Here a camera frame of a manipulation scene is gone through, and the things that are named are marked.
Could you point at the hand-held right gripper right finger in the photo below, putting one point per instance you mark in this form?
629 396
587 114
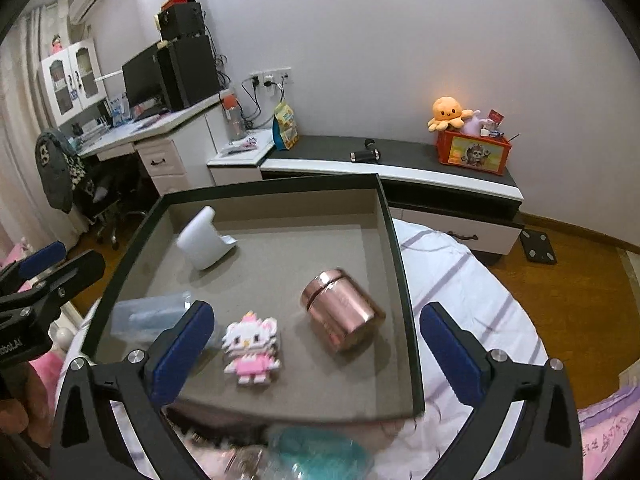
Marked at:
452 355

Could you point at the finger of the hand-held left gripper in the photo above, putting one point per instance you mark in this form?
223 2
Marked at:
45 256
75 272

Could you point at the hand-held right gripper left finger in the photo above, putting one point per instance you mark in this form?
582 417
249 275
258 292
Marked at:
182 352

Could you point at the pink box with dark rim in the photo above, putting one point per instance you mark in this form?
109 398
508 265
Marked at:
280 260

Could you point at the clear teal plastic container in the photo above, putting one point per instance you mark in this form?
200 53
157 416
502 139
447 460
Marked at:
312 455

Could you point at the person's left hand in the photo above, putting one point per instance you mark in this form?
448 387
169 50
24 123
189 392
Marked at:
30 395

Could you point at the pink quilt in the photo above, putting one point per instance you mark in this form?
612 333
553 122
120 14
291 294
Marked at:
45 377

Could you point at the clear plastic case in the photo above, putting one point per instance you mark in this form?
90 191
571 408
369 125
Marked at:
142 317

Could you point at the cat building block figure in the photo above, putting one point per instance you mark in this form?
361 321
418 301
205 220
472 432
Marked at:
252 347

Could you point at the black office chair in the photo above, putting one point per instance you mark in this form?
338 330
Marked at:
107 195

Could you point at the white striped bed sheet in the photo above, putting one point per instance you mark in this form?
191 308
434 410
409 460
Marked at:
450 270

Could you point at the dark patterned jacket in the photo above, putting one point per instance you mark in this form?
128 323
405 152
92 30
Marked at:
55 170

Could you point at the rose gold metal canister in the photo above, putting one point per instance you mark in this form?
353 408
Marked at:
342 310

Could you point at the light curtain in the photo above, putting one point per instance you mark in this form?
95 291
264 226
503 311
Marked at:
20 125

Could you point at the black bathroom scale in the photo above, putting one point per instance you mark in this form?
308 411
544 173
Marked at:
537 246

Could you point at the white desk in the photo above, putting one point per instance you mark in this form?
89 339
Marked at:
165 157

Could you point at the purple printed blanket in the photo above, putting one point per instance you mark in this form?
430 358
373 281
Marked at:
605 435

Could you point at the white glass-door cabinet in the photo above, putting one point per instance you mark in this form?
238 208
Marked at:
72 85

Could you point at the white nightstand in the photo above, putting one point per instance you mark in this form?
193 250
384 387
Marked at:
235 172

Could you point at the red storage crate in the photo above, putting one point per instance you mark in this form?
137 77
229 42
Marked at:
472 155

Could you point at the black monitor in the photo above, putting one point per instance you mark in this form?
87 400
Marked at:
142 77

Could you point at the small doll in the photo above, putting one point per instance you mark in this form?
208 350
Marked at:
56 45

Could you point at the low black white cabinet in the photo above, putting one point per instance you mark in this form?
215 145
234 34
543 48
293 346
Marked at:
400 147

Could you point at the black massage gun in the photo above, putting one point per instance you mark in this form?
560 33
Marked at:
364 155

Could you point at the orange lid bottle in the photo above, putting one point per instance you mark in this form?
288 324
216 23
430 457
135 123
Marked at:
233 117

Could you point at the black computer tower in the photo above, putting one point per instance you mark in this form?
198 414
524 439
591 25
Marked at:
190 72

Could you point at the purple plush toy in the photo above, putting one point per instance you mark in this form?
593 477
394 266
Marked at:
475 122

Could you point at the orange octopus plush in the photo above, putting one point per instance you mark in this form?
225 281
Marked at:
447 110

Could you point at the blue yellow snack bag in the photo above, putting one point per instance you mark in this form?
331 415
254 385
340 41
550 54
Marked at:
285 127

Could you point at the black box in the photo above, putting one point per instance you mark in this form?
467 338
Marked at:
182 20

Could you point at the cream bed frame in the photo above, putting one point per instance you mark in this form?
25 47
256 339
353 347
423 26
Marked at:
632 275

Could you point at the white wall outlet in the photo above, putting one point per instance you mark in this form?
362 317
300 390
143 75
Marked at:
272 76

